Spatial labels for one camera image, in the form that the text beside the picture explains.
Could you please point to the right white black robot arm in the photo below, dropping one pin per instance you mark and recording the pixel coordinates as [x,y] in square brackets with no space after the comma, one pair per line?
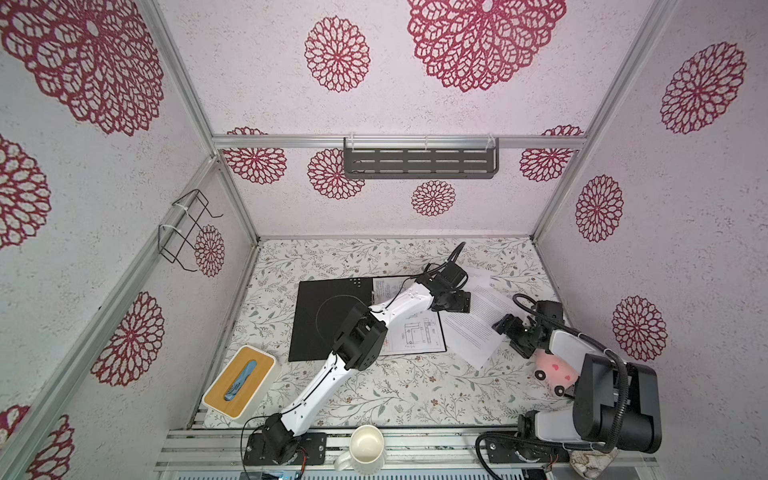
[615,403]

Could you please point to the wooden tray with white rim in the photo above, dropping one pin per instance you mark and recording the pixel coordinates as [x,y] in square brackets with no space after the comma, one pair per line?
[240,388]

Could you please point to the marbled grey cup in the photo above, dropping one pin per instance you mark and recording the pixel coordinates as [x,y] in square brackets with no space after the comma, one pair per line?
[590,464]

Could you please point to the technical drawing paper sheet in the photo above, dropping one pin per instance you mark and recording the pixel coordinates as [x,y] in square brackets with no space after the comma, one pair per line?
[419,334]

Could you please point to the pink plush toy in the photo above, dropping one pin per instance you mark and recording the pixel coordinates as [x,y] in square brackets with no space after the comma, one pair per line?
[553,371]

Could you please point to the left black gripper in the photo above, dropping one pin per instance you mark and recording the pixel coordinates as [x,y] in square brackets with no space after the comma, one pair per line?
[463,303]

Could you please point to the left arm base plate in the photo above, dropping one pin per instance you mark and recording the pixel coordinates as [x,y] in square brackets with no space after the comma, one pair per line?
[308,449]

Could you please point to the text printed paper sheet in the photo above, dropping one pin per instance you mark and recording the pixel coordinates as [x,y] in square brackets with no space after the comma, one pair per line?
[478,278]
[470,335]

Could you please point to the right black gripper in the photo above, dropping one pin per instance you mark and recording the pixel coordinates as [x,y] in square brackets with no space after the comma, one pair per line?
[509,325]

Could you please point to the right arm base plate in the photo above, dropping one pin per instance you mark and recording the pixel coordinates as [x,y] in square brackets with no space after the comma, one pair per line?
[507,447]

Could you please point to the red black file folder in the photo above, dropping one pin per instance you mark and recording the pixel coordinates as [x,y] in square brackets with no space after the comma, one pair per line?
[321,307]

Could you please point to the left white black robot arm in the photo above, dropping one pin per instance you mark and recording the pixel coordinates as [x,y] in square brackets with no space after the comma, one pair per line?
[355,347]

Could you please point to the white ceramic mug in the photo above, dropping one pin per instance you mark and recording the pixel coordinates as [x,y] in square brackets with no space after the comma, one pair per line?
[366,454]

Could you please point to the grey metal wall shelf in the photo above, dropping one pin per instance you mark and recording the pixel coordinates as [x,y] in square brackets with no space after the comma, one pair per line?
[420,163]

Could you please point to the black wire wall rack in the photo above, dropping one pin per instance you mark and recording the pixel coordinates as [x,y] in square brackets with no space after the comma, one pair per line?
[193,242]

